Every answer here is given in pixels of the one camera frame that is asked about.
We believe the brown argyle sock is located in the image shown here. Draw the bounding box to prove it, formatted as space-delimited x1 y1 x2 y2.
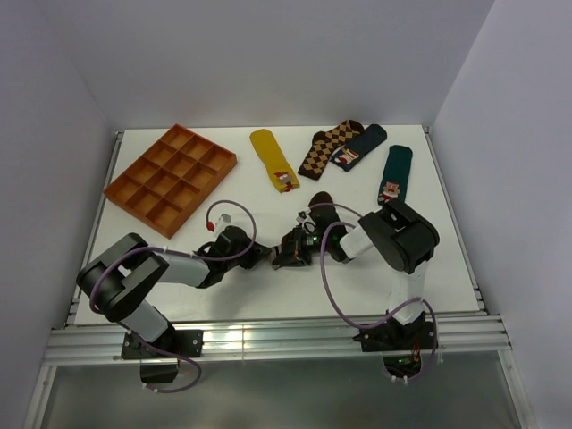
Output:
298 120 365 181

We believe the yellow cartoon sock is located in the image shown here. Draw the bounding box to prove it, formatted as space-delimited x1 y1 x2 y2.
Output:
249 129 299 193

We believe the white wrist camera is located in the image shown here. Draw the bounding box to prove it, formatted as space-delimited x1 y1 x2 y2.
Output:
214 214 232 235
296 208 315 231

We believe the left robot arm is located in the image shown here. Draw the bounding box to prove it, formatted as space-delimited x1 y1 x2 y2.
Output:
76 225 273 357

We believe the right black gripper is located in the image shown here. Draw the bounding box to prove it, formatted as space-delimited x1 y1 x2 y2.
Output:
274 224 332 266

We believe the brown striped-cuff sock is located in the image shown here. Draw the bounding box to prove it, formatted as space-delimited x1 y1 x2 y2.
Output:
277 191 334 267

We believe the aluminium frame rail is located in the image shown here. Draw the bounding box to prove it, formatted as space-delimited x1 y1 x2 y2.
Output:
42 315 511 366

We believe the orange compartment tray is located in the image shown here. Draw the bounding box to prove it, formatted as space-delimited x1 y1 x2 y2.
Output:
104 124 237 239

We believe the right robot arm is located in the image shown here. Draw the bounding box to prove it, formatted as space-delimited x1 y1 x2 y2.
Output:
269 198 440 349

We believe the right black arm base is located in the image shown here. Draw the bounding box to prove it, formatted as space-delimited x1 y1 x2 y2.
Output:
352 321 438 384

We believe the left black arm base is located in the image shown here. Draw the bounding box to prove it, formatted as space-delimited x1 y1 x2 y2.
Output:
120 328 204 393

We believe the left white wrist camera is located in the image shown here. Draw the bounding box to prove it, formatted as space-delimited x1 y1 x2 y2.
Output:
214 214 232 235

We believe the dark green cartoon sock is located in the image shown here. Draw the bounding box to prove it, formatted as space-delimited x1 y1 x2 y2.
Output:
377 145 413 206

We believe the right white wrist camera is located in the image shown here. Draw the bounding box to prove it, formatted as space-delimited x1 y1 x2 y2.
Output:
296 208 315 231

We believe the navy blue cartoon sock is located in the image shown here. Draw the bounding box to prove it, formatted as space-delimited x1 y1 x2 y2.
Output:
330 124 388 172

